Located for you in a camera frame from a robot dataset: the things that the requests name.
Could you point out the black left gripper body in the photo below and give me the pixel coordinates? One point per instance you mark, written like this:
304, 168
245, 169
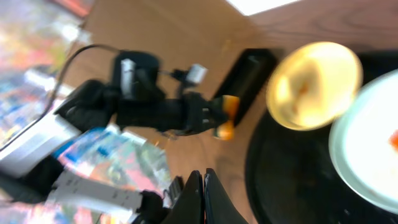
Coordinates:
191, 114

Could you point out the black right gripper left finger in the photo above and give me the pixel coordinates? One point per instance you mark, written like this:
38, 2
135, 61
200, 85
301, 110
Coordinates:
189, 208

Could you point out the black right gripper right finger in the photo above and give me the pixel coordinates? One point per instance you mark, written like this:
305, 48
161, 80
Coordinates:
219, 209

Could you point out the yellow green scrub sponge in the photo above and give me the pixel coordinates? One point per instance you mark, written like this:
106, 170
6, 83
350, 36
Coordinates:
230, 106

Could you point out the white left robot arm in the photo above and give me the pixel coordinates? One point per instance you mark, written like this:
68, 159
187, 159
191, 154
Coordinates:
28, 170

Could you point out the black round tray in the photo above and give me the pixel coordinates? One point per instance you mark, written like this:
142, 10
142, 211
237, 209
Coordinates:
289, 174

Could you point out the black rectangular tray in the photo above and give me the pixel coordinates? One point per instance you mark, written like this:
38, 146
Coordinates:
247, 77

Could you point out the yellow plate with sauce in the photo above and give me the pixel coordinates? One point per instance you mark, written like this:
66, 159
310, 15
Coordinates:
313, 86

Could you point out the mint plate back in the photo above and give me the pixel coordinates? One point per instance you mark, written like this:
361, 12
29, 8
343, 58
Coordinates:
363, 143

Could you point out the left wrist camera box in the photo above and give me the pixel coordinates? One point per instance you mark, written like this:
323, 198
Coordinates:
135, 75

